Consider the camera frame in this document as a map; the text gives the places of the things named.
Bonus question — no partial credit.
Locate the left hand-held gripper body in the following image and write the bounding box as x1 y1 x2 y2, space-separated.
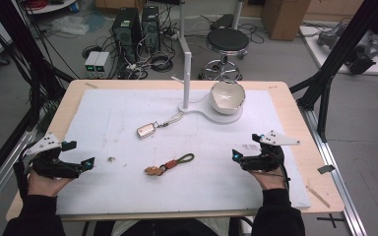
25 131 85 180

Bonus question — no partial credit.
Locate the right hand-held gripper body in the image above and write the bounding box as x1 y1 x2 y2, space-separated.
240 130 301 173

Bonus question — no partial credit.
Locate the person's right hand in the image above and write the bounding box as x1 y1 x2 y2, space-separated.
249 167 287 192

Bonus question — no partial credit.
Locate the person's left hand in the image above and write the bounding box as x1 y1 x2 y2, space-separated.
27 172 75 198

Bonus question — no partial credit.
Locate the wooden table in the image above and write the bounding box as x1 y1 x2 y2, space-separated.
5 79 346 222

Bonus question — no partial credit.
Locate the white ceramic bowl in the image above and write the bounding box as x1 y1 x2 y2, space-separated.
209 80 246 116

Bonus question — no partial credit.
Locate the black tape piece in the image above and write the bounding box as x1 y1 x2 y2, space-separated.
317 164 337 175

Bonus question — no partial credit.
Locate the thin wooden stick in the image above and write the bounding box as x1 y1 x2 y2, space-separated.
305 185 332 209

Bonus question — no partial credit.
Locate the white foam mat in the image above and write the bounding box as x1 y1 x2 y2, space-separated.
56 88 312 216

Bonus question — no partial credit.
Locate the grey power supply unit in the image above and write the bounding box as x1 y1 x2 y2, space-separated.
84 50 101 79
94 51 112 79

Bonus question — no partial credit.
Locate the black tape cross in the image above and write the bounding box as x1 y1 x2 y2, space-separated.
316 212 347 230

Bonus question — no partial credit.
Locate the person's torso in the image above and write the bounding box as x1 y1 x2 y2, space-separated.
93 217 254 236

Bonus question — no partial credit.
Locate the black round stool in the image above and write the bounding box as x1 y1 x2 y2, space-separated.
198 28 251 82

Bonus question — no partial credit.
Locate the white floor board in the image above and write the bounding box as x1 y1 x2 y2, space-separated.
298 25 378 77

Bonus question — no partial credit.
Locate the clear plastic bag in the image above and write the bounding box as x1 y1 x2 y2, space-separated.
50 15 91 36

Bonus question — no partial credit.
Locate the cardboard box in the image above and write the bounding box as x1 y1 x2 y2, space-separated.
261 0 312 42

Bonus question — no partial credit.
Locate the white desk leg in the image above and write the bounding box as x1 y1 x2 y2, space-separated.
230 0 245 30
176 0 193 55

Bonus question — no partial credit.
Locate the black computer tower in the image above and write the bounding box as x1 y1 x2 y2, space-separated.
141 4 161 54
111 7 143 64

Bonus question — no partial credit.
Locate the grey robot device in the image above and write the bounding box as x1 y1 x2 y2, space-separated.
316 23 378 76

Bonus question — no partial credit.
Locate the round white table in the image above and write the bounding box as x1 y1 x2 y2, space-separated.
24 0 79 15

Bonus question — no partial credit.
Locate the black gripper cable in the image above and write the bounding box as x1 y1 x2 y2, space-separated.
12 144 31 200
276 152 291 192

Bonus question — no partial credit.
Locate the aluminium rail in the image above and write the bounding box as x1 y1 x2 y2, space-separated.
0 126 37 221
298 105 369 236

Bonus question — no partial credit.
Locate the silver key fob white lanyard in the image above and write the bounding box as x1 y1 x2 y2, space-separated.
136 111 185 140

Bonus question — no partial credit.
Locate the brown keychain green loop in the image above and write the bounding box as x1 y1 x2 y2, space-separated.
144 152 196 177

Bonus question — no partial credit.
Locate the white stand with post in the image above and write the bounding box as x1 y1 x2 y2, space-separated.
171 51 244 125

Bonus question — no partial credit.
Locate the black frame strut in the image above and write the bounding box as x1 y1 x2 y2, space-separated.
288 0 378 143
0 0 77 132

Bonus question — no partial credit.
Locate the coiled black cable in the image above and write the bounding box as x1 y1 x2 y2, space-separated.
150 53 175 74

